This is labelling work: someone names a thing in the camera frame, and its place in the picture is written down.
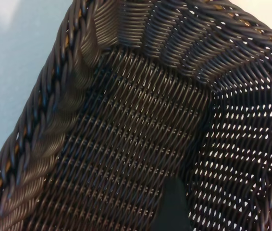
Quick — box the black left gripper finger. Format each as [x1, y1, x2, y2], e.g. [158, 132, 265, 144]
[150, 177, 190, 231]

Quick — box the dark brown woven wicker basket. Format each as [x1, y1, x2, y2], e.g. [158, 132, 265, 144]
[0, 0, 272, 231]

